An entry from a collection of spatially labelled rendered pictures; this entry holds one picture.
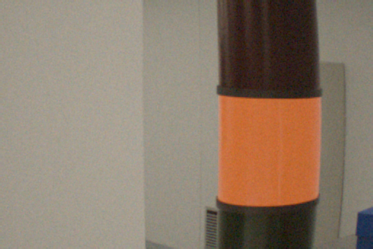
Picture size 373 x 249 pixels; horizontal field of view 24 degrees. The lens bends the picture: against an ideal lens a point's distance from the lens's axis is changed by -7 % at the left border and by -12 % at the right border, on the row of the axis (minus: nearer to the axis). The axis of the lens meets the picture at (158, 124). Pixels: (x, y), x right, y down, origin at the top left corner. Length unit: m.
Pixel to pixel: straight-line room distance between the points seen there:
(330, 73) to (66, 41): 5.50
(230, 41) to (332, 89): 7.00
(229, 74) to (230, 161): 0.04
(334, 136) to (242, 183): 7.05
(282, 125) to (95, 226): 1.68
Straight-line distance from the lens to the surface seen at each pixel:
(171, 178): 9.46
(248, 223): 0.41
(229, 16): 0.41
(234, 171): 0.41
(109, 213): 2.09
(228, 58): 0.41
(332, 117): 7.42
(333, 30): 7.62
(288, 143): 0.41
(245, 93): 0.41
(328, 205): 7.53
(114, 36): 2.06
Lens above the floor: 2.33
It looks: 6 degrees down
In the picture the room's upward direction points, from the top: straight up
